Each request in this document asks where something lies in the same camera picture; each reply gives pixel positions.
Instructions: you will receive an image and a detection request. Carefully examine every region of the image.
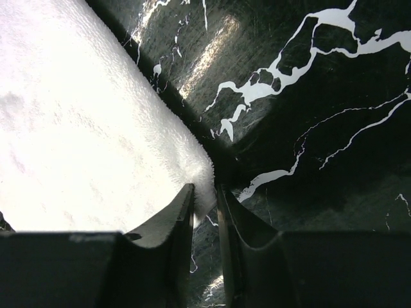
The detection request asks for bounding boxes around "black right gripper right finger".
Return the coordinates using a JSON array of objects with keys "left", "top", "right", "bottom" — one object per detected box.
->
[{"left": 217, "top": 186, "right": 410, "bottom": 307}]

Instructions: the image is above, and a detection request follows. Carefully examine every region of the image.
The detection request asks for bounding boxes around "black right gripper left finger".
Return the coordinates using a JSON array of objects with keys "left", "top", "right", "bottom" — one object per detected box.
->
[{"left": 1, "top": 184, "right": 195, "bottom": 307}]

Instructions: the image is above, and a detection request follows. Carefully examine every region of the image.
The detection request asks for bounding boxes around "white towel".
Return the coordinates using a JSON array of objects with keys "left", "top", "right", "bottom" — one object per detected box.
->
[{"left": 1, "top": 1, "right": 216, "bottom": 232}]

